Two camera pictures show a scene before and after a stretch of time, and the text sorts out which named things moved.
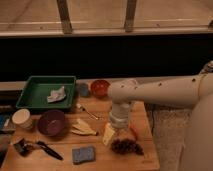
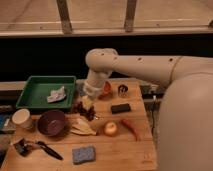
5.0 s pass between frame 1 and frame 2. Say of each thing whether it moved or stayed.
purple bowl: stayed
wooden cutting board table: stayed
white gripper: moved
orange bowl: stayed
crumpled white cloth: stayed
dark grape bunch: moved
